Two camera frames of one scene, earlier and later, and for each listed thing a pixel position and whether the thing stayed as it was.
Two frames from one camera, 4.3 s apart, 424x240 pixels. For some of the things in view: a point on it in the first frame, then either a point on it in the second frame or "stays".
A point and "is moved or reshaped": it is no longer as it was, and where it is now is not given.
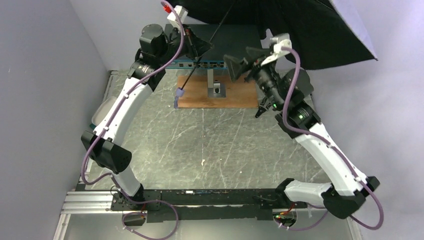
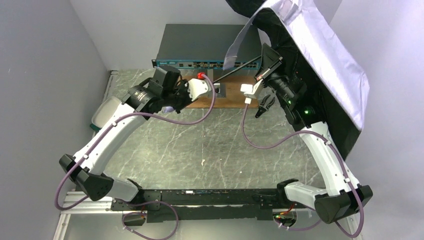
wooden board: (240, 92) stays
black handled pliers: (265, 104) stays
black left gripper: (187, 39) to (178, 100)
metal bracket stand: (215, 89) stays
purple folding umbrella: (321, 35) is moved or reshaped
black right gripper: (249, 69) to (269, 96)
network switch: (230, 40) stays
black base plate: (194, 204) stays
